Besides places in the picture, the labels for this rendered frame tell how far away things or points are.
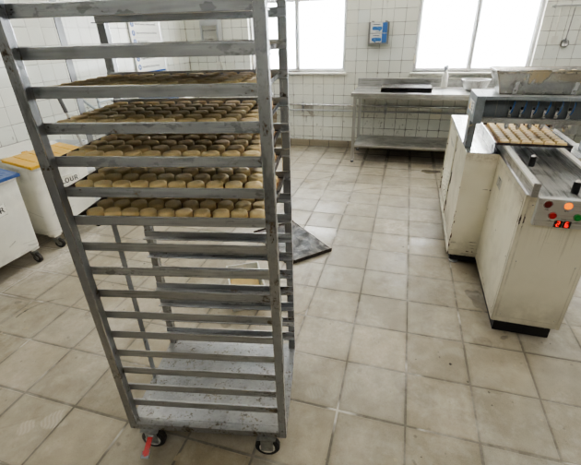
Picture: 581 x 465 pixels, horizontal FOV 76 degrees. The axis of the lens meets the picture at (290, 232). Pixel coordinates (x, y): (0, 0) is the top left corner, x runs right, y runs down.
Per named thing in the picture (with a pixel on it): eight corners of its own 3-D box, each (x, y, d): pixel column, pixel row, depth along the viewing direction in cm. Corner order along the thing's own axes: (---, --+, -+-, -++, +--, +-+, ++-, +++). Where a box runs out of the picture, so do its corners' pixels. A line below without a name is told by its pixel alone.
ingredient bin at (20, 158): (62, 252, 307) (29, 160, 271) (5, 241, 325) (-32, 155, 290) (109, 223, 352) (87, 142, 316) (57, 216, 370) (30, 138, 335)
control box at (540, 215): (529, 221, 180) (538, 195, 174) (587, 227, 174) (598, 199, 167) (531, 225, 177) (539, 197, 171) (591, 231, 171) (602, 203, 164)
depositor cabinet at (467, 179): (437, 198, 385) (451, 114, 346) (515, 205, 366) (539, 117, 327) (444, 263, 277) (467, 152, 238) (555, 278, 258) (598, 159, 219)
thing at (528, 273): (471, 266, 273) (501, 144, 231) (524, 273, 264) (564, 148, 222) (486, 331, 214) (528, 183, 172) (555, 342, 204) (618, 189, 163)
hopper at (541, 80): (484, 89, 246) (489, 65, 240) (583, 90, 231) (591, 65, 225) (492, 95, 222) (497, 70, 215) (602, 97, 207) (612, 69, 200)
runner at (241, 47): (271, 53, 89) (270, 40, 87) (269, 54, 86) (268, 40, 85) (20, 60, 94) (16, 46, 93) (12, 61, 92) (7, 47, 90)
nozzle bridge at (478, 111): (461, 139, 266) (470, 89, 250) (579, 145, 246) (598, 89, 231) (466, 152, 238) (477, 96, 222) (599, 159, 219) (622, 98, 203)
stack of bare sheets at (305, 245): (331, 251, 297) (331, 247, 296) (288, 266, 280) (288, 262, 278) (293, 222, 343) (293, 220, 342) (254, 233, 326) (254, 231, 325)
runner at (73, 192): (278, 195, 106) (277, 184, 104) (276, 198, 103) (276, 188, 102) (64, 193, 111) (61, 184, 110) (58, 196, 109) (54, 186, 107)
